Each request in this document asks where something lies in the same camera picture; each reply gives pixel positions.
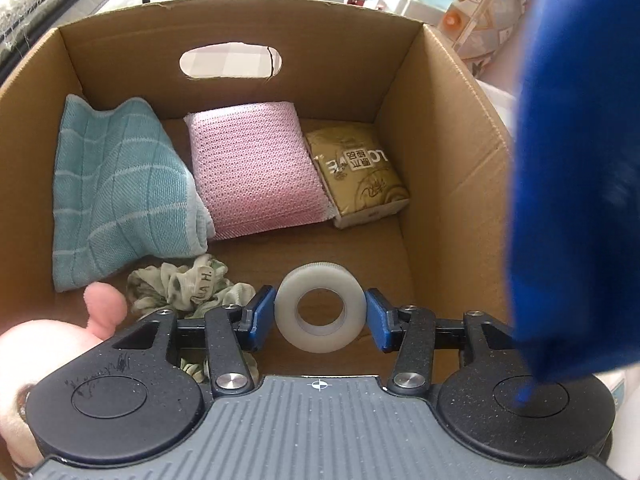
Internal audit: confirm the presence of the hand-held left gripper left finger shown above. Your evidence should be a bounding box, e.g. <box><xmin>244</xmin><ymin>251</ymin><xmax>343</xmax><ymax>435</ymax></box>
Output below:
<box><xmin>107</xmin><ymin>286</ymin><xmax>276</xmax><ymax>396</ymax></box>

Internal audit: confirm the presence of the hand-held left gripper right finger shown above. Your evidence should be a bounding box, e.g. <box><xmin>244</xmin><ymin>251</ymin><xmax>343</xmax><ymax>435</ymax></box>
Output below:
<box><xmin>366</xmin><ymin>289</ymin><xmax>523</xmax><ymax>393</ymax></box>

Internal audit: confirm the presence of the blue cloth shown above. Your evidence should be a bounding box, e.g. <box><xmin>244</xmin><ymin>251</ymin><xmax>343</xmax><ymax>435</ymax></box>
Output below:
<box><xmin>506</xmin><ymin>0</ymin><xmax>640</xmax><ymax>406</ymax></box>

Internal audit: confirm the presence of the white dispenser base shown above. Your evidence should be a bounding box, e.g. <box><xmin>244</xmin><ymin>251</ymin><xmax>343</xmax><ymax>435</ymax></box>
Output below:
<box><xmin>400</xmin><ymin>0</ymin><xmax>446</xmax><ymax>23</ymax></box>

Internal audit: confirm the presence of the teal checked towel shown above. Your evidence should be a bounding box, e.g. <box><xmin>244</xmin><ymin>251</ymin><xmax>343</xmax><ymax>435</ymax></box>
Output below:
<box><xmin>52</xmin><ymin>94</ymin><xmax>216</xmax><ymax>293</ymax></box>

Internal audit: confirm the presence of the pink mesh sponge cloth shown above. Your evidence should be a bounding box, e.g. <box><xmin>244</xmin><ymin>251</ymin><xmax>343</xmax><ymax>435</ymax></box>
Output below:
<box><xmin>183</xmin><ymin>101</ymin><xmax>335</xmax><ymax>242</ymax></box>

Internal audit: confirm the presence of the green white printed scrunchie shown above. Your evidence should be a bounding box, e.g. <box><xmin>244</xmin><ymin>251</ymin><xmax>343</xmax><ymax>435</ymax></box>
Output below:
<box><xmin>126</xmin><ymin>254</ymin><xmax>257</xmax><ymax>383</ymax></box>

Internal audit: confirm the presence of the round pink white plush toy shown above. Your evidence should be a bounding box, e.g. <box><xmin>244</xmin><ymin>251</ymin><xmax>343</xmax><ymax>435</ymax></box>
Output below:
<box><xmin>0</xmin><ymin>282</ymin><xmax>128</xmax><ymax>471</ymax></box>

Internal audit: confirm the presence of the white tape roll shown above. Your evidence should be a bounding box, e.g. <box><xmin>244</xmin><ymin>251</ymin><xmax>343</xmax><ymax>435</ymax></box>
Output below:
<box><xmin>274</xmin><ymin>261</ymin><xmax>358</xmax><ymax>354</ymax></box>

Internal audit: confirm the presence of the brown cardboard box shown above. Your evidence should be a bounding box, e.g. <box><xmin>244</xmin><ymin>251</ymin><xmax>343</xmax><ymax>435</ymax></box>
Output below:
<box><xmin>0</xmin><ymin>0</ymin><xmax>518</xmax><ymax>386</ymax></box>

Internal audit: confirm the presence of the patterned cabinet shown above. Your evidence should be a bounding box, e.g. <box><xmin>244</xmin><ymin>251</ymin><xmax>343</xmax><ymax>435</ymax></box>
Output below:
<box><xmin>437</xmin><ymin>0</ymin><xmax>538</xmax><ymax>81</ymax></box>

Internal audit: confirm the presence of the gold tissue pack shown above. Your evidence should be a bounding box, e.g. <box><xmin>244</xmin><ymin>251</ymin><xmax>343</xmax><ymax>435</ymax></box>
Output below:
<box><xmin>305</xmin><ymin>125</ymin><xmax>410</xmax><ymax>230</ymax></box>

